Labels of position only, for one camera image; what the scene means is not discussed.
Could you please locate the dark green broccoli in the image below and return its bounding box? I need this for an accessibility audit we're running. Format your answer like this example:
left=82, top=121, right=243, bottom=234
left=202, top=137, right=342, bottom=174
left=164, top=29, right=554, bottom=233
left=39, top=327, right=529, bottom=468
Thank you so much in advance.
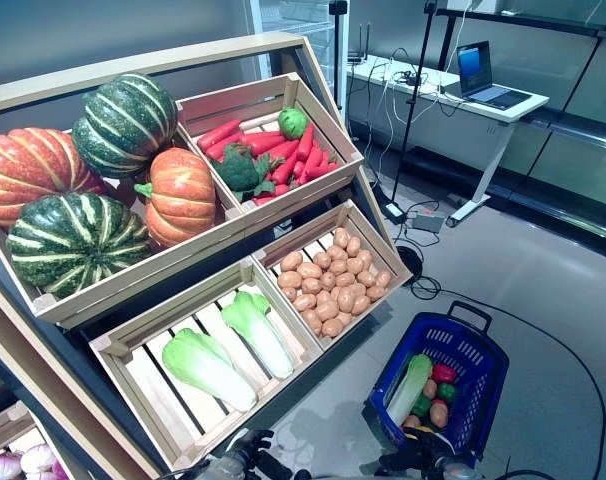
left=210, top=143, right=286, bottom=204

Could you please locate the black stand with camera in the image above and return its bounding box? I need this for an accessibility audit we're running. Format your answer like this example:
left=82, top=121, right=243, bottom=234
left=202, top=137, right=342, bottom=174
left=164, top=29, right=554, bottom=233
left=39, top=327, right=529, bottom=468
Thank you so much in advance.
left=329, top=0, right=350, bottom=115

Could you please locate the light green cabbage head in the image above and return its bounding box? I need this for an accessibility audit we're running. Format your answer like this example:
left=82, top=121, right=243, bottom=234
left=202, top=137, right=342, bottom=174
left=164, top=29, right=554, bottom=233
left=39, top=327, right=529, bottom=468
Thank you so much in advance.
left=276, top=107, right=310, bottom=141

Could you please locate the grey flat box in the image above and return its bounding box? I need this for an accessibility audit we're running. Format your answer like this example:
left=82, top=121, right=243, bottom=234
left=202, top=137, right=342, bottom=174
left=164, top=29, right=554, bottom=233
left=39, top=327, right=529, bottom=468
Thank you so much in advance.
left=411, top=212, right=444, bottom=234

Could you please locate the dark glass display cabinet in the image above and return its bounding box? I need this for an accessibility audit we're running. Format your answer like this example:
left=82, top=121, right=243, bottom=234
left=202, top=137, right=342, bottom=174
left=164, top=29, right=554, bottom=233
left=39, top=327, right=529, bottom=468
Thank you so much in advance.
left=435, top=0, right=606, bottom=261

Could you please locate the purple white onion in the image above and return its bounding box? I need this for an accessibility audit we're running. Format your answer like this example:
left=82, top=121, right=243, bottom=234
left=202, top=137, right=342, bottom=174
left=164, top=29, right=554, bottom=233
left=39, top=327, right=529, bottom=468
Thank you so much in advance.
left=20, top=443, right=57, bottom=474
left=0, top=452, right=22, bottom=480

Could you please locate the red bell pepper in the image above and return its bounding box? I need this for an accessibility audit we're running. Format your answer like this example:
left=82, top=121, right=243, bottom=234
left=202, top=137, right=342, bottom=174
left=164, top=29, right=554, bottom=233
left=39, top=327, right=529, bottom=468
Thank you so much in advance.
left=431, top=363, right=458, bottom=385

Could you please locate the open grey laptop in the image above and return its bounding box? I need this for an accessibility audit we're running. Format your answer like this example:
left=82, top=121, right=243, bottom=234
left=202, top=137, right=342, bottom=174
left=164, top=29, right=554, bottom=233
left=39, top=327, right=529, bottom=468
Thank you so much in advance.
left=456, top=39, right=527, bottom=111

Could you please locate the large wooden crate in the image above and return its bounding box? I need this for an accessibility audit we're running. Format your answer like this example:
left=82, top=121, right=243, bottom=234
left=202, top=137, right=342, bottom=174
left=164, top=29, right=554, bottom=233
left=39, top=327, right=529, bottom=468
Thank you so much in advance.
left=0, top=127, right=249, bottom=330

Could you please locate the green striped pumpkin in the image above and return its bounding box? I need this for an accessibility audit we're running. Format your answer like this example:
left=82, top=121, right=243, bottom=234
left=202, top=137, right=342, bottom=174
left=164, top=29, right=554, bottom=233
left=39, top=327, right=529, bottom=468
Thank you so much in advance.
left=5, top=192, right=152, bottom=300
left=71, top=73, right=179, bottom=179

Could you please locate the black power adapter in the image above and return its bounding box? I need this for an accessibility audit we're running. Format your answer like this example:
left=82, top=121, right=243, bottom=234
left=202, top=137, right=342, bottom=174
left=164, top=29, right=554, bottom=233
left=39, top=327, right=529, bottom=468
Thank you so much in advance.
left=381, top=199, right=407, bottom=225

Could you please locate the coiled black cable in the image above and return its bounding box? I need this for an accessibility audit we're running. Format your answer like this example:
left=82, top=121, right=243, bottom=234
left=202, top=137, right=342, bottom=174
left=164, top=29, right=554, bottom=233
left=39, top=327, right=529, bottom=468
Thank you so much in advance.
left=393, top=244, right=424, bottom=279

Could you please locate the blue plastic shopping basket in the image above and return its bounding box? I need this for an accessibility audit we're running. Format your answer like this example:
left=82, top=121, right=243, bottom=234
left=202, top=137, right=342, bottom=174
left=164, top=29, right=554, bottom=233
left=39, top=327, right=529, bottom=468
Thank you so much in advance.
left=365, top=301, right=510, bottom=464

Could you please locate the wooden display shelf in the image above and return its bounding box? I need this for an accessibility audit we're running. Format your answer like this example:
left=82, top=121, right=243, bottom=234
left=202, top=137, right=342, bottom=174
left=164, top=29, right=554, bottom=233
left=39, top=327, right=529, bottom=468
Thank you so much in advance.
left=0, top=32, right=414, bottom=480

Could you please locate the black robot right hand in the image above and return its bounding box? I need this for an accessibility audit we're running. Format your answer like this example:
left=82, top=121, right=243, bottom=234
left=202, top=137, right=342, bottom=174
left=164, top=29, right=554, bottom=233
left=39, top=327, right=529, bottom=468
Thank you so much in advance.
left=377, top=427, right=458, bottom=476

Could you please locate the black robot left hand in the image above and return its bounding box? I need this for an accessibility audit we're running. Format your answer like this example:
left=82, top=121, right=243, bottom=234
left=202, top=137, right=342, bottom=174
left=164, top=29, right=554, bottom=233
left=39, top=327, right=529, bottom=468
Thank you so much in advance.
left=232, top=428, right=295, bottom=480

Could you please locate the red carrot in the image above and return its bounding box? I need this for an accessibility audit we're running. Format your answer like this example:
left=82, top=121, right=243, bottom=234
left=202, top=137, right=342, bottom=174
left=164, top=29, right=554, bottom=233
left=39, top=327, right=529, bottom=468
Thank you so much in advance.
left=205, top=132, right=244, bottom=161
left=196, top=118, right=242, bottom=151
left=270, top=149, right=299, bottom=186
left=296, top=123, right=316, bottom=162
left=305, top=160, right=340, bottom=180
left=240, top=130, right=284, bottom=156

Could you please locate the white display fridge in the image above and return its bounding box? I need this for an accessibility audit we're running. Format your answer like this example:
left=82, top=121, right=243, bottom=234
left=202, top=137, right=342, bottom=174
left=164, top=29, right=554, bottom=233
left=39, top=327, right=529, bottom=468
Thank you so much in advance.
left=250, top=0, right=352, bottom=96

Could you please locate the long black floor cable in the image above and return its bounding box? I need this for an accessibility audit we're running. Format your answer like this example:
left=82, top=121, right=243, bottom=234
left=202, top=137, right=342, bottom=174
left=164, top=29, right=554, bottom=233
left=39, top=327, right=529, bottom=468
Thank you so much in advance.
left=410, top=272, right=606, bottom=480

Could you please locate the orange striped pumpkin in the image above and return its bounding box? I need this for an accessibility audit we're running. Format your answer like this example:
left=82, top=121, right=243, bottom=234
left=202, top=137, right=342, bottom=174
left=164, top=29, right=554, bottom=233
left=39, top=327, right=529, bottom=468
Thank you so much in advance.
left=0, top=127, right=107, bottom=231

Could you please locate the tall black stand pole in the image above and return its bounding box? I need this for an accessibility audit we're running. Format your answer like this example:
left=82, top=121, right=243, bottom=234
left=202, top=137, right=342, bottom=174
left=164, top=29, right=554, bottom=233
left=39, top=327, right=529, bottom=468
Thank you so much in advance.
left=391, top=0, right=437, bottom=206

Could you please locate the orange pumpkin with green stem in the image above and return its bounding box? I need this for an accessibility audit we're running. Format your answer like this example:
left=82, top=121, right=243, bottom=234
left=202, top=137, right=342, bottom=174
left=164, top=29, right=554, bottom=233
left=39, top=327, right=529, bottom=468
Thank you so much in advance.
left=134, top=147, right=219, bottom=249

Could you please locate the white desk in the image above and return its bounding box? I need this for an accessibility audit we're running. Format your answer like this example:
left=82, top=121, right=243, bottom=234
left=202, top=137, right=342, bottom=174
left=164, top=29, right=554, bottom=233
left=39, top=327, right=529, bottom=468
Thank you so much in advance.
left=346, top=64, right=551, bottom=229

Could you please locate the black router with antennas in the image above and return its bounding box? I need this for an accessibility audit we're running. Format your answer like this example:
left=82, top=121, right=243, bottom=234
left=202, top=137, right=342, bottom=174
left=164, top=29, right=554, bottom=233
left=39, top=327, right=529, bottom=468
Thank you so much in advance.
left=347, top=20, right=372, bottom=65

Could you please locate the green white napa cabbage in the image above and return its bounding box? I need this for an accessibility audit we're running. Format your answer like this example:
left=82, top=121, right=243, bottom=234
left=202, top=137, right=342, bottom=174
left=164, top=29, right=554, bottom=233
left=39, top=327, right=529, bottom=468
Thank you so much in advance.
left=161, top=327, right=259, bottom=413
left=385, top=353, right=434, bottom=427
left=220, top=290, right=295, bottom=380

